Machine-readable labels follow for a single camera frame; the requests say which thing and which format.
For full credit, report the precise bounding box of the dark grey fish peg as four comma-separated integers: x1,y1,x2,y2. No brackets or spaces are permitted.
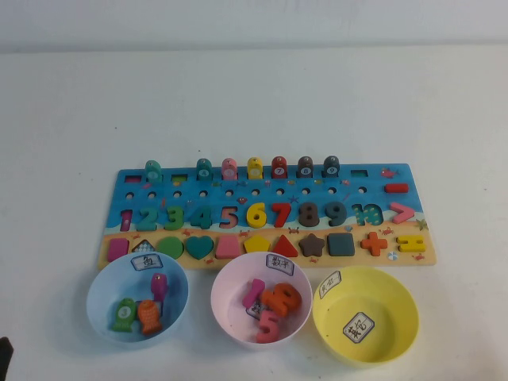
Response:
322,155,341,178

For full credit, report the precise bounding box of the pink plastic bowl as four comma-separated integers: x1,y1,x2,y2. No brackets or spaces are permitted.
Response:
210,250,314,351

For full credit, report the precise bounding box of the yellow number six piece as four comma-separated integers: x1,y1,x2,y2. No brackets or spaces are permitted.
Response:
244,201,270,227

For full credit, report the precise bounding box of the red number seven piece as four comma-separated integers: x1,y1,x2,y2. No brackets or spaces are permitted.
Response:
270,202,294,229

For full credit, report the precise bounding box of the teal fish peg number two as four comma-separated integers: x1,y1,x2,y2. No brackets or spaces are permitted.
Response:
144,160,164,184

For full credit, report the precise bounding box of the red triangle piece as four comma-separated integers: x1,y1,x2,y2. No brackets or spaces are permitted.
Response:
271,233,299,257

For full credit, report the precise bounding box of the green number three piece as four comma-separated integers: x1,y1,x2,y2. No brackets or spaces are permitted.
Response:
163,206,187,232

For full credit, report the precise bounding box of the green fish piece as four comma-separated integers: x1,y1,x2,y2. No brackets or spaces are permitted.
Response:
110,297,137,333

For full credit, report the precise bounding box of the pink number one piece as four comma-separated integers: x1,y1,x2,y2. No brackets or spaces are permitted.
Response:
241,278,265,309

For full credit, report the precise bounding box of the yellow plastic bowl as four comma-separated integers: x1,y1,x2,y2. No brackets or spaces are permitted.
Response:
311,265,421,369

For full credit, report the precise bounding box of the red fish peg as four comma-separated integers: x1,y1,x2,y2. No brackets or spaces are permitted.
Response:
271,155,289,179

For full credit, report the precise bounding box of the orange plus sign piece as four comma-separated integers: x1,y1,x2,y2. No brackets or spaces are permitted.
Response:
360,230,389,257

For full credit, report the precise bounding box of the brown fish peg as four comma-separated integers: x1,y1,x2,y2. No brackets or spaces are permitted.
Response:
297,155,315,179

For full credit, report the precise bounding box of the brown number eight piece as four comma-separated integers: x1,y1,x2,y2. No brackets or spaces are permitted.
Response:
297,202,322,228

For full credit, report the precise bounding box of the teal fish peg number four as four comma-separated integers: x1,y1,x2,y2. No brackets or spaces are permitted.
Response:
195,157,212,182

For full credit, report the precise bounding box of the coral number five piece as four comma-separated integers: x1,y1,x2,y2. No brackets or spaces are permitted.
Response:
255,310,281,344

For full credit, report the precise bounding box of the pink greater-than sign piece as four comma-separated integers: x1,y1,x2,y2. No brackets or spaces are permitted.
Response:
388,201,416,224

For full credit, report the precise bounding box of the pink trapezoid piece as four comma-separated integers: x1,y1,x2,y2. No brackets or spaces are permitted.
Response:
214,235,241,258

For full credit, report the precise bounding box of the orange fish piece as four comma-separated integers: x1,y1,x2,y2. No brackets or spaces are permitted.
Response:
136,298,164,335

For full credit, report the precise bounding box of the dark grey number nine piece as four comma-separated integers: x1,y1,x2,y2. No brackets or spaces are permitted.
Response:
324,200,349,227

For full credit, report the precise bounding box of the light blue plastic bowl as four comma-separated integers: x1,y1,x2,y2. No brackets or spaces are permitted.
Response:
85,250,190,350

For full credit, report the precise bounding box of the dark grey square piece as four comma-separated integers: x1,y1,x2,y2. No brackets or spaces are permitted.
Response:
326,232,356,257

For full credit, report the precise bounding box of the purple fish piece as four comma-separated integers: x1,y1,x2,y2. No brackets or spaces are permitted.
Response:
150,271,168,303

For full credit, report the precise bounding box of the yellow pentagon piece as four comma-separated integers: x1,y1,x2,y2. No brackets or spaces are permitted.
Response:
242,234,272,255

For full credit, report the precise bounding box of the magenta rectangle piece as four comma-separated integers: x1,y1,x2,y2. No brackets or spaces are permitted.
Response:
106,237,130,262

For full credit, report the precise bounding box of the pink fish peg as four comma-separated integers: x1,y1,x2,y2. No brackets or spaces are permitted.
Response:
221,157,239,182

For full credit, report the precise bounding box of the teal number two piece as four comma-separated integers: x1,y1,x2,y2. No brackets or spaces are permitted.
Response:
135,207,160,232

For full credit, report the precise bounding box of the orange number ten piece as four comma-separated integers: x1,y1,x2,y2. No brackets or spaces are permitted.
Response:
260,282,303,318

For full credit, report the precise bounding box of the teal heart piece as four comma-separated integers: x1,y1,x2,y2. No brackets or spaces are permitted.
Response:
185,235,215,260

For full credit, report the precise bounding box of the teal number four piece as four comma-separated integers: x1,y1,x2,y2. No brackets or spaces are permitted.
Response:
189,206,217,230

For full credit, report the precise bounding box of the yellow equals sign piece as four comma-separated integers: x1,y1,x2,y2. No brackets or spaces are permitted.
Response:
396,234,427,254

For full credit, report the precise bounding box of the blue wooden puzzle board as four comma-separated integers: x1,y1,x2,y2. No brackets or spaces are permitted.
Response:
94,161,438,271

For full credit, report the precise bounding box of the green circle piece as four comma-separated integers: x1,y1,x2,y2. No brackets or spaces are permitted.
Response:
158,236,185,261

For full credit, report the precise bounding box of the yellow fish peg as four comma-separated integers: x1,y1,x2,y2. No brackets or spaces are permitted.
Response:
246,156,264,180

